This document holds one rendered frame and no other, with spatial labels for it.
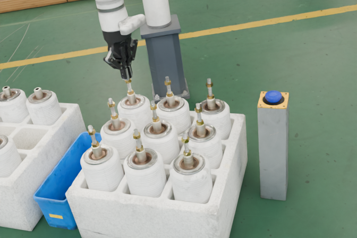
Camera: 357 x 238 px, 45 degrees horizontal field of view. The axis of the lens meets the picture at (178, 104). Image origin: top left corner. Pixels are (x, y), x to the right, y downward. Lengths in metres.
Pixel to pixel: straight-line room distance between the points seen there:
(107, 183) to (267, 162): 0.42
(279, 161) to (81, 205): 0.52
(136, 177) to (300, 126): 0.69
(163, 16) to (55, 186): 0.69
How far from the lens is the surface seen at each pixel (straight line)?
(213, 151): 1.09
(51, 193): 1.33
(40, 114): 1.41
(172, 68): 1.64
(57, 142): 1.38
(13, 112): 1.47
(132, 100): 1.25
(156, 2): 1.55
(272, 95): 1.08
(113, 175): 1.09
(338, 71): 1.85
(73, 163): 1.40
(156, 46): 1.60
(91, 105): 1.79
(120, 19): 1.12
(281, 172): 1.19
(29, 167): 1.28
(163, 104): 1.22
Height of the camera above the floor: 0.91
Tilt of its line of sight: 33 degrees down
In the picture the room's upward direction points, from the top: 9 degrees counter-clockwise
